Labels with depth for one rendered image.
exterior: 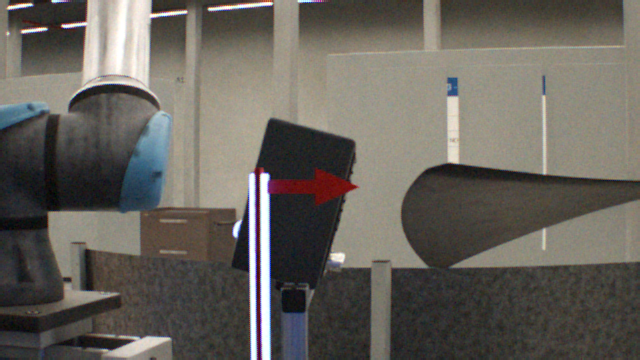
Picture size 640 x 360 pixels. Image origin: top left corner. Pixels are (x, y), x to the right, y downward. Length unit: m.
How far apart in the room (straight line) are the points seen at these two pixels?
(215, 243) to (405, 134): 1.65
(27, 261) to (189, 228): 6.35
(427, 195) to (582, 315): 2.01
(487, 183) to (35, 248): 0.69
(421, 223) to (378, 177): 6.50
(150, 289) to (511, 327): 1.02
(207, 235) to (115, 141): 6.29
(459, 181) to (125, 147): 0.62
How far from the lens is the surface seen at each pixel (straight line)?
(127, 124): 1.13
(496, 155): 6.87
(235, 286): 2.62
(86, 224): 10.42
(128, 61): 1.20
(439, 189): 0.57
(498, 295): 2.50
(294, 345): 1.17
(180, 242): 7.51
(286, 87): 12.06
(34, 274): 1.13
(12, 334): 1.11
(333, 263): 1.23
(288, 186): 0.62
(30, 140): 1.12
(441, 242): 0.70
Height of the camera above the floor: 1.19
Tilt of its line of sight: 1 degrees down
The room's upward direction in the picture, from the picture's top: straight up
